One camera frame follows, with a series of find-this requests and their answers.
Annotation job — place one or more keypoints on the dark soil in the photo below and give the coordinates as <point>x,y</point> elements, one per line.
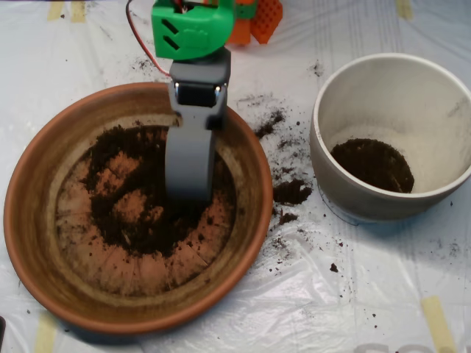
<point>371,165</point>
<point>154,235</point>

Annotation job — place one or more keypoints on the beige masking tape strip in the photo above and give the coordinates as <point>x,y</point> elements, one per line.
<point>46,334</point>
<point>55,11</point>
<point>404,9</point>
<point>438,323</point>
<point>78,11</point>

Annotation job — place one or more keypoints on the white ceramic pot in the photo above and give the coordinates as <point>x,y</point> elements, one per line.
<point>368,206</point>

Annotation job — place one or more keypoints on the large spilled soil pile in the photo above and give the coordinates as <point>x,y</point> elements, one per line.
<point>290,191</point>

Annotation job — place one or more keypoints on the black object at edge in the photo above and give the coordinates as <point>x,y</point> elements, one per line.
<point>2,331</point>

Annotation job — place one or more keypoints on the clear plastic sheet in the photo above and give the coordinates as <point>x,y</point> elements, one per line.
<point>331,312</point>

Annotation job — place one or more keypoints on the tiny soil clump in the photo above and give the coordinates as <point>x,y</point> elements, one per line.
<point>334,267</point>

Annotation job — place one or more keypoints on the long spilled soil streak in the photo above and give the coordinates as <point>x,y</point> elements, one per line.
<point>270,123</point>

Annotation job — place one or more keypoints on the terracotta saucer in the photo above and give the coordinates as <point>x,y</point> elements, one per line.
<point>37,235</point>

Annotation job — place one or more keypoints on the small spilled soil patch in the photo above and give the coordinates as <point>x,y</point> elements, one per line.
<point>285,217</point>

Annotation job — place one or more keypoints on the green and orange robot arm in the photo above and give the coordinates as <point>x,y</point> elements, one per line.
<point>195,36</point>

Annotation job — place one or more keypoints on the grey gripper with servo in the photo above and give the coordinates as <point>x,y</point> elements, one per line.
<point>196,96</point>

